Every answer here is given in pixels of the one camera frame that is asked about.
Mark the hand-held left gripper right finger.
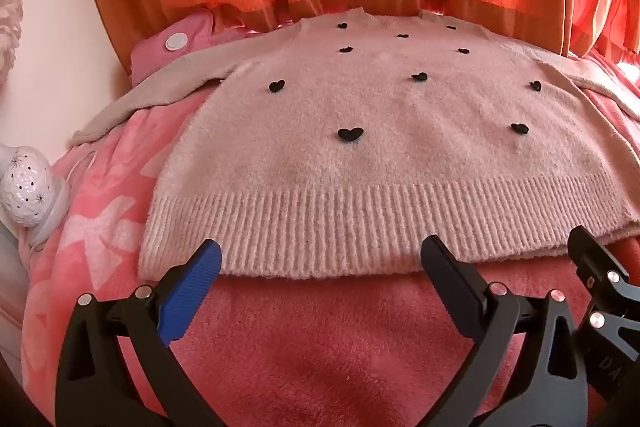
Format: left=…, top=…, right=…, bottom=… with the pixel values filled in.
left=420, top=234, right=595, bottom=427

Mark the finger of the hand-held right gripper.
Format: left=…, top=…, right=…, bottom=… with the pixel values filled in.
left=567, top=225, right=640, bottom=308

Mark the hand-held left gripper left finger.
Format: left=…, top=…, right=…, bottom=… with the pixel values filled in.
left=55, top=239, right=223, bottom=427

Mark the pink sweater with black hearts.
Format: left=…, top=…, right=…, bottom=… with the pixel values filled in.
left=69, top=7, right=640, bottom=281

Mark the pink blanket with white bows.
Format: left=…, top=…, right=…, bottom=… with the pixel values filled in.
left=19, top=52, right=640, bottom=427

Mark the white perforated lamp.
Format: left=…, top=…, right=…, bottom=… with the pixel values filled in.
left=0, top=146, right=71, bottom=249

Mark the pink cloth with white button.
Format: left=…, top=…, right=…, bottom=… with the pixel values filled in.
left=129, top=8, right=251, bottom=84

